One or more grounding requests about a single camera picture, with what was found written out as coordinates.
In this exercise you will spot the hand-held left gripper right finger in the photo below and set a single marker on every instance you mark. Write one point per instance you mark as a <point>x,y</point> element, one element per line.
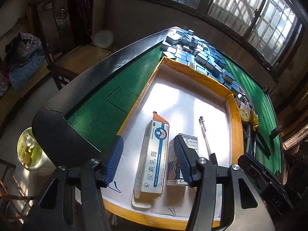
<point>181,158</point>

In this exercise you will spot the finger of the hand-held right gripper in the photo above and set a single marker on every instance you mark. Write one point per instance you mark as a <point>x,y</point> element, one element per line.
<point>252,168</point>

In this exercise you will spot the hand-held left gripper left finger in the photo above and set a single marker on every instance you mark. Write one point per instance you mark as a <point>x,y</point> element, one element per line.
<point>115,158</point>

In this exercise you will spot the white paint marker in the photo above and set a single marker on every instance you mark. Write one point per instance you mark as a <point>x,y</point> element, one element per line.
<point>249,139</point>

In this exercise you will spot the black charger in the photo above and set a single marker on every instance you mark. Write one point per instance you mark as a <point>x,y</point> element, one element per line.
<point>275,131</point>

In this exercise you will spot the golden foil packet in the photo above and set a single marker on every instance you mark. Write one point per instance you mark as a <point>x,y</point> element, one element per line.
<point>254,121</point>

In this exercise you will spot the yellow key fob with keyring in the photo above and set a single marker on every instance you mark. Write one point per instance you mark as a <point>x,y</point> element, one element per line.
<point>243,115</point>

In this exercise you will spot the yellow-taped white cardboard tray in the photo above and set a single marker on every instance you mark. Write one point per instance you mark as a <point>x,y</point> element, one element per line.
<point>182,101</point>

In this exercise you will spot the small medicine box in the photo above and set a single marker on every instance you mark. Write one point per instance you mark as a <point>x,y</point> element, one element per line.
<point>171,173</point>

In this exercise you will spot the long white blue ointment carton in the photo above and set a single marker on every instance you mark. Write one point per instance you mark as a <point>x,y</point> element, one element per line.
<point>151,163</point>

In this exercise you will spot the black pen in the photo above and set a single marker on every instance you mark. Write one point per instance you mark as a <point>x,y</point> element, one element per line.
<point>204,131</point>

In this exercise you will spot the green mahjong table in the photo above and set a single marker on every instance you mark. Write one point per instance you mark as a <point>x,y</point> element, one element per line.
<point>72,130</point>

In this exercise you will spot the round table control panel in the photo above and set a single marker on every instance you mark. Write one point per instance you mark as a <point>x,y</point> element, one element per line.
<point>243,101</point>

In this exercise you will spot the black tape roll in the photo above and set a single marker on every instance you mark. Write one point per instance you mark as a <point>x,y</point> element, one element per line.
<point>264,88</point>

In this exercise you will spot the glass cup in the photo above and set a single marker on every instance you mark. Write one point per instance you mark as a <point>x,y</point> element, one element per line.
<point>24,155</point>
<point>30,140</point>

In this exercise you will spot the pile of blue mahjong tiles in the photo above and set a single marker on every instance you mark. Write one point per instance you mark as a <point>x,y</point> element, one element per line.
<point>204,57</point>

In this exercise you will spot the patterned quilted cloth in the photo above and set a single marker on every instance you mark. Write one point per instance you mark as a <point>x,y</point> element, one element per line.
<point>24,45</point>

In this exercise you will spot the carved wooden chair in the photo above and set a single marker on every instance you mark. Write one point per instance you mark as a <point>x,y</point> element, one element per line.
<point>61,16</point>

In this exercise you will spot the dark red cloth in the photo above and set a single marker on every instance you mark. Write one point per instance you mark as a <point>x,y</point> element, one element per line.
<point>80,9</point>

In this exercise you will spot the barred window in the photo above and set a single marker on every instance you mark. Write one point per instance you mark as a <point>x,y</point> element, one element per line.
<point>228,2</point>

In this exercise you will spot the brown wooden frame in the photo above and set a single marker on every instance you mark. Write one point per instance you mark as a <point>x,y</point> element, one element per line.
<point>9,192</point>

